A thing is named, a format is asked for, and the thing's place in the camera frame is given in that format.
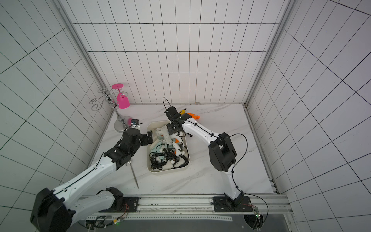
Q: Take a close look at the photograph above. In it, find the orange glue gun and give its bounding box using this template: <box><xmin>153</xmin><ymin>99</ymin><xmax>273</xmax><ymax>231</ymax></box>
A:
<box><xmin>187</xmin><ymin>113</ymin><xmax>200</xmax><ymax>120</ymax></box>

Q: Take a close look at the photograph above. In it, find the metal fork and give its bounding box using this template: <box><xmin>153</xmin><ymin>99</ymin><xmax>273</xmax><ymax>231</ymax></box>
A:
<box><xmin>126</xmin><ymin>160</ymin><xmax>139</xmax><ymax>189</ymax></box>

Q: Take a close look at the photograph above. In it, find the white Greeler glue gun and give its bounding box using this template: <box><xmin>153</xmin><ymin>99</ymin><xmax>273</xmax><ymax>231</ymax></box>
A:
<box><xmin>156</xmin><ymin>126</ymin><xmax>172</xmax><ymax>145</ymax></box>

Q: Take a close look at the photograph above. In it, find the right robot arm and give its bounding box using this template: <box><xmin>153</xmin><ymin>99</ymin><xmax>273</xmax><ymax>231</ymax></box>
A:
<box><xmin>164</xmin><ymin>106</ymin><xmax>244</xmax><ymax>211</ymax></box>

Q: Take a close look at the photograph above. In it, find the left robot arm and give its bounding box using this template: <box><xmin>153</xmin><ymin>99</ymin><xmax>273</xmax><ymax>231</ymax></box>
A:
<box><xmin>30</xmin><ymin>128</ymin><xmax>153</xmax><ymax>232</ymax></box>

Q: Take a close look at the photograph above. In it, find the chrome cup rack stand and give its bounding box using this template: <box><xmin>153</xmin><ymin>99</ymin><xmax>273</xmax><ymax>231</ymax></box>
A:
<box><xmin>89</xmin><ymin>88</ymin><xmax>135</xmax><ymax>133</ymax></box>

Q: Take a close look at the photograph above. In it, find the cream storage tray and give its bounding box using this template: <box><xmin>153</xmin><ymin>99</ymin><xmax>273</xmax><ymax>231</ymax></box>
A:
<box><xmin>147</xmin><ymin>121</ymin><xmax>190</xmax><ymax>174</ymax></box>

